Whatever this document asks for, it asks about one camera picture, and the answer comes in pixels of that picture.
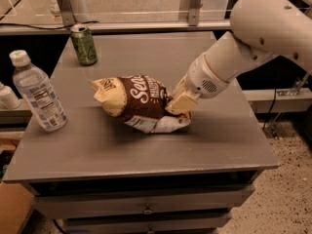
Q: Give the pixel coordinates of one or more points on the small white bottle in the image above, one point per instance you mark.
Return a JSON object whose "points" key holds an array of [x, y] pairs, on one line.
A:
{"points": [[8, 97]]}

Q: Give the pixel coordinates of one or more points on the brown cardboard box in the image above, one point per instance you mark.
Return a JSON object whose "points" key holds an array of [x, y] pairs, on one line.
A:
{"points": [[15, 209]]}

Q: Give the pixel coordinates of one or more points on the right metal bracket post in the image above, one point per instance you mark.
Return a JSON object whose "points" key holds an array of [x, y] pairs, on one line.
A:
{"points": [[194, 12]]}

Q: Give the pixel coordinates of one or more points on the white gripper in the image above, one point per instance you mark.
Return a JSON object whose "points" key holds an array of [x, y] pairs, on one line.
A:
{"points": [[204, 79]]}

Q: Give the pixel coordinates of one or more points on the brown chip bag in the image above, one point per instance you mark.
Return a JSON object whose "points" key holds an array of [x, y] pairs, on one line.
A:
{"points": [[139, 102]]}

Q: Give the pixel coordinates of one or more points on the upper grey drawer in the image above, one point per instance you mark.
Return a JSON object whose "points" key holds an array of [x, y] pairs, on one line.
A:
{"points": [[144, 202]]}

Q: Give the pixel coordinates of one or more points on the green soda can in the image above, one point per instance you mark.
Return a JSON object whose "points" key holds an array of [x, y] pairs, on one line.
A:
{"points": [[83, 44]]}

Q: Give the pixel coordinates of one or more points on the left metal bracket post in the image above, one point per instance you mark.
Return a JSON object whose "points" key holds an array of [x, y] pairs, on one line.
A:
{"points": [[66, 12]]}

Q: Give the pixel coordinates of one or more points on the grey drawer cabinet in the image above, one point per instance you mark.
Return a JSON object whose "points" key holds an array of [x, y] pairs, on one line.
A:
{"points": [[96, 154]]}

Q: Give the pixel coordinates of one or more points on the clear plastic water bottle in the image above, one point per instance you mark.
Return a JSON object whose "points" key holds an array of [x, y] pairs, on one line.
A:
{"points": [[36, 90]]}

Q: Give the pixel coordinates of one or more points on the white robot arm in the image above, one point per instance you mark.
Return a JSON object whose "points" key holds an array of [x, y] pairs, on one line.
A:
{"points": [[260, 30]]}

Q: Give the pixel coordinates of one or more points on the grey drawer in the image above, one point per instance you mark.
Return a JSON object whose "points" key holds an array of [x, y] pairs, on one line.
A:
{"points": [[148, 224], [144, 202]]}

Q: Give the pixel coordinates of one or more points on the metal bracket post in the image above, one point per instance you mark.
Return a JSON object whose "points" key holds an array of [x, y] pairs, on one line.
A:
{"points": [[66, 12], [194, 12]]}

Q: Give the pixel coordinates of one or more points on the lower grey drawer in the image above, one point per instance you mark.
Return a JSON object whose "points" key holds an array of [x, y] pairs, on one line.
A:
{"points": [[148, 224]]}

